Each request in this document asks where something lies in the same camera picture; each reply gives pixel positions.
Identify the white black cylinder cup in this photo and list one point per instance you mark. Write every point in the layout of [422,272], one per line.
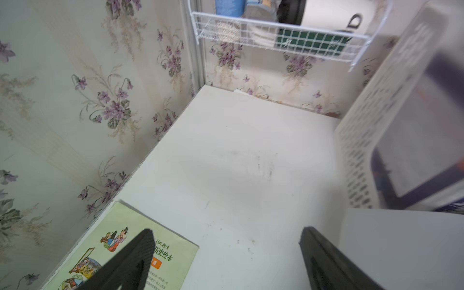
[336,15]

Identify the white wire wall basket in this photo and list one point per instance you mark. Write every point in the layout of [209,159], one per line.
[259,27]

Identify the science encyclopedia book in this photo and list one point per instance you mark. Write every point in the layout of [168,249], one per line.
[418,164]

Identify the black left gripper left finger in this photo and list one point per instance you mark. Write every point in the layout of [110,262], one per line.
[128,269]

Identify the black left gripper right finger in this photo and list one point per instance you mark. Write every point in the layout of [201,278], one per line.
[328,268]

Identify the white plastic file organizer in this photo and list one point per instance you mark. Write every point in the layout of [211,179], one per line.
[436,27]

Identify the white insulated delivery bag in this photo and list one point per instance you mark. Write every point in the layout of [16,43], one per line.
[406,250]

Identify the green history picture book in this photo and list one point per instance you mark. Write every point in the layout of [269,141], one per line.
[169,265]

